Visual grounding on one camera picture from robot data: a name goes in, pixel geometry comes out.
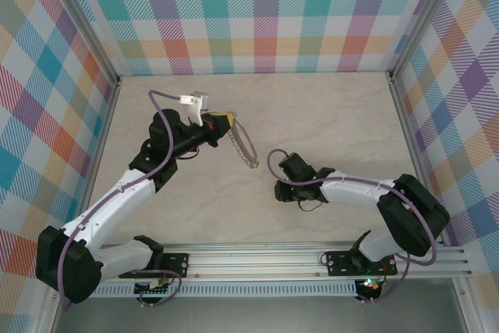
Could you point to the aluminium rail frame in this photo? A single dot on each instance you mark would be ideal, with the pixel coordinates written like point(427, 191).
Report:
point(253, 259)

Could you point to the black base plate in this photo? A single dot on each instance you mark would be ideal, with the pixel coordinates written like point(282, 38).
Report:
point(177, 264)
point(337, 264)

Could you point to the small circuit board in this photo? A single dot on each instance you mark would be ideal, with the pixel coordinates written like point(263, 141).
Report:
point(156, 288)
point(370, 286)

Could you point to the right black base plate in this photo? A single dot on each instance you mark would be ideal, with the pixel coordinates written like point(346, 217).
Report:
point(337, 264)

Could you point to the grey metal bottom panel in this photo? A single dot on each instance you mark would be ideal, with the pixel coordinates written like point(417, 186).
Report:
point(253, 317)

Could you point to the aluminium corner post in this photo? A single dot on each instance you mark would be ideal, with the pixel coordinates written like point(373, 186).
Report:
point(423, 17)
point(85, 21)

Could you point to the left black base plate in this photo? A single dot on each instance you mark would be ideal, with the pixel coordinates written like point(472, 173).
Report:
point(177, 264)

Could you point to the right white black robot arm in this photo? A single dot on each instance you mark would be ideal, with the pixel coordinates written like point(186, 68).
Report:
point(347, 192)

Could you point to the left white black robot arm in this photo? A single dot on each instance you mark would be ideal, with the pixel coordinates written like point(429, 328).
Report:
point(121, 208)

